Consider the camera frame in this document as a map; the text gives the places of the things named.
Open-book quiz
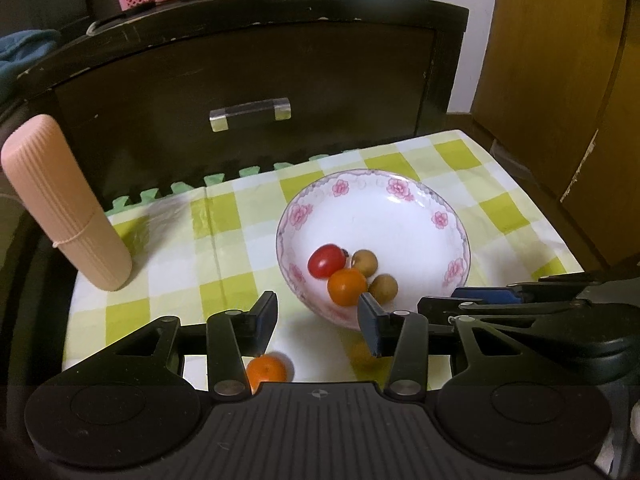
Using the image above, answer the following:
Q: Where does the dark wooden cabinet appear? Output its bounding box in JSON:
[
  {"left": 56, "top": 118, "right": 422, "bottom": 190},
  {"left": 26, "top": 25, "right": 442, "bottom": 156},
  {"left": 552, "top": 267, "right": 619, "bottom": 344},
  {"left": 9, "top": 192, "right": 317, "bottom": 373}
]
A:
[{"left": 1, "top": 0, "right": 469, "bottom": 208}]

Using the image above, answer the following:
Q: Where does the brown longan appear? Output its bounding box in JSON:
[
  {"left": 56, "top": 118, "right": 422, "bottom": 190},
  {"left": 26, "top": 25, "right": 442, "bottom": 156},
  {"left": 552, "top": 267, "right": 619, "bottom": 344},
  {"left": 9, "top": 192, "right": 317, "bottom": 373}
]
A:
[
  {"left": 368, "top": 273, "right": 399, "bottom": 306},
  {"left": 350, "top": 249, "right": 378, "bottom": 278}
]

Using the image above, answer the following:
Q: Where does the small orange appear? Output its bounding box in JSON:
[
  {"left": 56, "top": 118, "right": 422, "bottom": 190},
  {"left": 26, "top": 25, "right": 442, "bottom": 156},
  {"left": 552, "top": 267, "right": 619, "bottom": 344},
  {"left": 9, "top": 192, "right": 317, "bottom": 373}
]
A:
[{"left": 245, "top": 354, "right": 288, "bottom": 393}]

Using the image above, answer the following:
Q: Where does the blue cloth pile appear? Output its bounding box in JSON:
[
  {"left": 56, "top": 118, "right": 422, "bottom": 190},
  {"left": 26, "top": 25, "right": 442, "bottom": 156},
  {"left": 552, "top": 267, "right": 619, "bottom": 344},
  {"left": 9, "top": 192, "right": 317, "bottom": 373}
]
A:
[{"left": 0, "top": 29, "right": 62, "bottom": 102}]

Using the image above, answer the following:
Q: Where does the green foam mat edge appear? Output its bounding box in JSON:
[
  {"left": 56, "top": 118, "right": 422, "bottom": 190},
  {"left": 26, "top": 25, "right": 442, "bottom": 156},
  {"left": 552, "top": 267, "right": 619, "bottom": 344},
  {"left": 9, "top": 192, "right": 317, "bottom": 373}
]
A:
[{"left": 102, "top": 148, "right": 352, "bottom": 219}]

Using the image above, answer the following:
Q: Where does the brown wooden wardrobe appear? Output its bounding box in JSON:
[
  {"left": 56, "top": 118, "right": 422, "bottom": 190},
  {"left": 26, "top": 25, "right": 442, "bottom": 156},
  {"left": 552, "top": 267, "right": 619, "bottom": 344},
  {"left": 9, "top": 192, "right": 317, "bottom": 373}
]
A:
[{"left": 472, "top": 0, "right": 639, "bottom": 266}]

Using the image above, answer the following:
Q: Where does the silver drawer handle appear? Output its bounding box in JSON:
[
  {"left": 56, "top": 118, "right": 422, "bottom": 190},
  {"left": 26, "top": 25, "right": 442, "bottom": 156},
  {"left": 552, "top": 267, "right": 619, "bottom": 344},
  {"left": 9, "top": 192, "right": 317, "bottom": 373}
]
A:
[{"left": 209, "top": 98, "right": 292, "bottom": 132}]

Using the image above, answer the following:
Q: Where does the pink ribbed cylindrical case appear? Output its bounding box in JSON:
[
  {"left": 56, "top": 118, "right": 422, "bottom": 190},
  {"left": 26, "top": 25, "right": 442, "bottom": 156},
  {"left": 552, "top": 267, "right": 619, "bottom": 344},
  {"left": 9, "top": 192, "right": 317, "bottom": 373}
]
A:
[{"left": 1, "top": 114, "right": 132, "bottom": 292}]

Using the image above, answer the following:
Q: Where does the orange tangerine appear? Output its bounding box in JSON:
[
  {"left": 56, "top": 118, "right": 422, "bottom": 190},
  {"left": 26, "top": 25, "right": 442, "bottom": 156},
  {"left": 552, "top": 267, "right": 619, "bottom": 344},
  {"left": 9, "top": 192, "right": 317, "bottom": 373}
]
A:
[{"left": 328, "top": 269, "right": 368, "bottom": 308}]

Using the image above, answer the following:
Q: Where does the oblong red cherry tomato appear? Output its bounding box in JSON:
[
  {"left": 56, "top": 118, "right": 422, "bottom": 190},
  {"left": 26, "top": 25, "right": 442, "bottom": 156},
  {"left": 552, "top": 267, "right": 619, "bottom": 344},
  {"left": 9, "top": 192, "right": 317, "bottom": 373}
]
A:
[{"left": 307, "top": 244, "right": 348, "bottom": 280}]

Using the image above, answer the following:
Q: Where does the white floral porcelain plate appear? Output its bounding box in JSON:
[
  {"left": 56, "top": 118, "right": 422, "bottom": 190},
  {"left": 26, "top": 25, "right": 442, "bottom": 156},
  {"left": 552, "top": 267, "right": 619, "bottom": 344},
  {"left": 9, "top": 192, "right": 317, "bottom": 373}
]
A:
[{"left": 276, "top": 169, "right": 471, "bottom": 330}]

